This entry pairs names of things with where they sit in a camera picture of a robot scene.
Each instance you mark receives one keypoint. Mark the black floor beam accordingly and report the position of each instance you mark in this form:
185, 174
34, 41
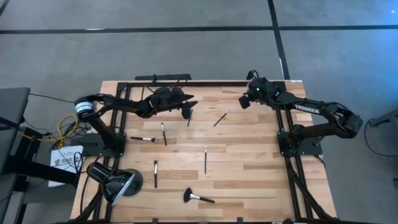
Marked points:
37, 171

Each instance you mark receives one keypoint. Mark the grey padded chair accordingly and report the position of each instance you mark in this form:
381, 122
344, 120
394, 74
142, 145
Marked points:
12, 109

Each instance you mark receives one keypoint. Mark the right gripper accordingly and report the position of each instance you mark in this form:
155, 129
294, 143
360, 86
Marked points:
262, 91

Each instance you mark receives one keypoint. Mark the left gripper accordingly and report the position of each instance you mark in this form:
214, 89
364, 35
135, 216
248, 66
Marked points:
168, 99

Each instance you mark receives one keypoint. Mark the white printed paper sheet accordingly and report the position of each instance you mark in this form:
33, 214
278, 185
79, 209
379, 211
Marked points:
62, 161

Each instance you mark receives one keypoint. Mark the black desk lamp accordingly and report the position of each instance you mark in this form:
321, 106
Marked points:
112, 183

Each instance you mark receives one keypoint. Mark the black fan makeup brush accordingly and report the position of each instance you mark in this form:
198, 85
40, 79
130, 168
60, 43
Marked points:
187, 195

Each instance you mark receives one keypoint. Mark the black white-ferrule makeup brush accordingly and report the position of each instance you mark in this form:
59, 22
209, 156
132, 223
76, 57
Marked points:
163, 134

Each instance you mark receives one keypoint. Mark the black bar with green light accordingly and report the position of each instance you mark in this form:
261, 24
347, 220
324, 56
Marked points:
168, 76

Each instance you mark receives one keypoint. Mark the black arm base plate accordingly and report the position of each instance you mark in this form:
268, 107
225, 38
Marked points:
87, 144
311, 146

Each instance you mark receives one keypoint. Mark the fluffy silver-ferrule makeup brush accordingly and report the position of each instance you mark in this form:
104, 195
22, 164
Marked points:
143, 139

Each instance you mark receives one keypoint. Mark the black table clamp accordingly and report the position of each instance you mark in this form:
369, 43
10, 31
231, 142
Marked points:
154, 80
239, 220
155, 221
249, 76

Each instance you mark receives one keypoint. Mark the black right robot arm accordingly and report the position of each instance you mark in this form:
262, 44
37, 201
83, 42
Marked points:
311, 107

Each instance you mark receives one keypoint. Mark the long thin black brush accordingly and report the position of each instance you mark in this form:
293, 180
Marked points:
205, 160

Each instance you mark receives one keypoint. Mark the grey equipment stand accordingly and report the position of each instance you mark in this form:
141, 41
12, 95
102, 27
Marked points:
387, 118

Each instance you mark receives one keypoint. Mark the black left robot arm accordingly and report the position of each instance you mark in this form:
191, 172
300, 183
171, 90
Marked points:
124, 105

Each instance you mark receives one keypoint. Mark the thin black makeup brush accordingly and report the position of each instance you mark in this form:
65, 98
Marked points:
189, 123
221, 118

